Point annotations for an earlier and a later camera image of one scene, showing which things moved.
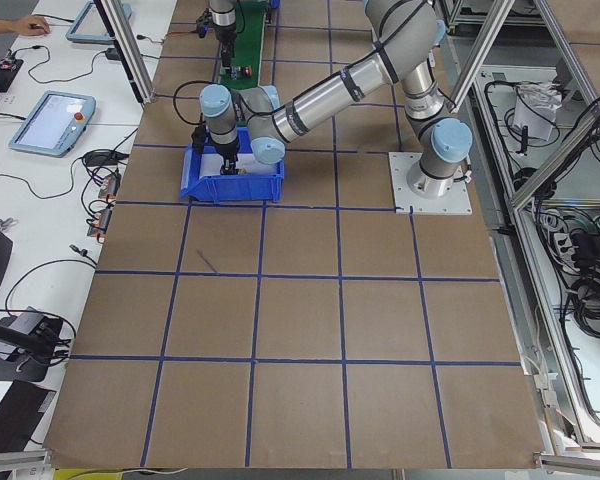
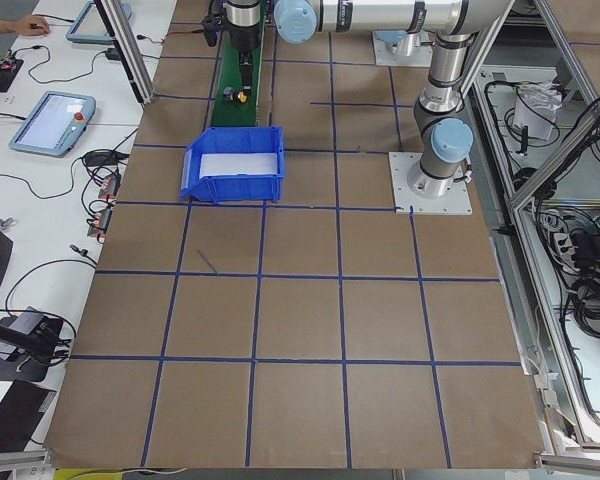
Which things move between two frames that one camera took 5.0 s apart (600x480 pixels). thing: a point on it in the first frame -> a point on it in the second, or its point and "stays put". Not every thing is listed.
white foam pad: [211, 165] stays put
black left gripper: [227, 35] -> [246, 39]
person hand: [34, 24] stays put
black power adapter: [112, 54] stays put
